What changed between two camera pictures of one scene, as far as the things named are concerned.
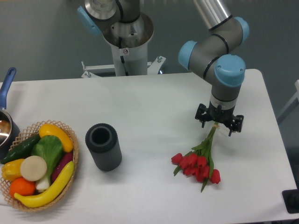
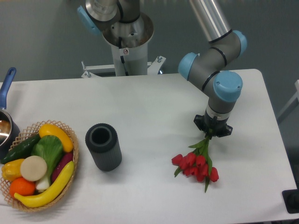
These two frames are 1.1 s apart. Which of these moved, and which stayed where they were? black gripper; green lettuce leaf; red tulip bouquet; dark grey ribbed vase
Moved: black gripper
Stayed: dark grey ribbed vase; green lettuce leaf; red tulip bouquet
